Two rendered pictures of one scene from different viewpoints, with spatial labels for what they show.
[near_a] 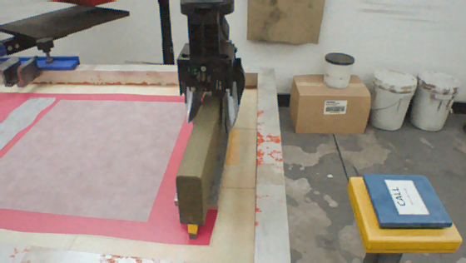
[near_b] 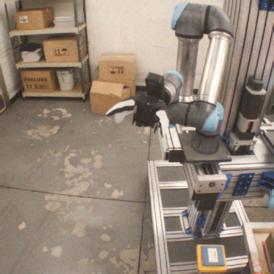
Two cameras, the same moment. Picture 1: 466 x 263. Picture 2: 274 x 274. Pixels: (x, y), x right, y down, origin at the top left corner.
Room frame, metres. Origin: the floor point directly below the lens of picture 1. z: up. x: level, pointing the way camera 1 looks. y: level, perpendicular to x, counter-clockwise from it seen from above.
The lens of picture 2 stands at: (0.87, -0.58, 1.99)
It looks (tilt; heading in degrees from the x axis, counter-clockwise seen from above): 35 degrees down; 182
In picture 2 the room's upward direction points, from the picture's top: straight up
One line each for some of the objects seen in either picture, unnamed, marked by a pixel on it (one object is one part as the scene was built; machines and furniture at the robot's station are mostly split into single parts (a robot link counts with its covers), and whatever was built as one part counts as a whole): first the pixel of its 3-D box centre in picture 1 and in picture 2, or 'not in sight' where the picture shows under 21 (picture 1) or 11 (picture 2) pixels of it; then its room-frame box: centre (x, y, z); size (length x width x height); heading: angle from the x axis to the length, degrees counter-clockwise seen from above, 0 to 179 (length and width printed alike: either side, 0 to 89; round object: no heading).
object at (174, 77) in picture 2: not in sight; (169, 85); (0.10, -0.48, 1.65); 0.11 x 0.08 x 0.09; 157
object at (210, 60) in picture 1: (208, 47); not in sight; (0.46, 0.03, 1.14); 0.09 x 0.08 x 0.12; 176
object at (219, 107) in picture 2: not in sight; (208, 115); (-0.10, -0.27, 1.42); 0.13 x 0.12 x 0.14; 68
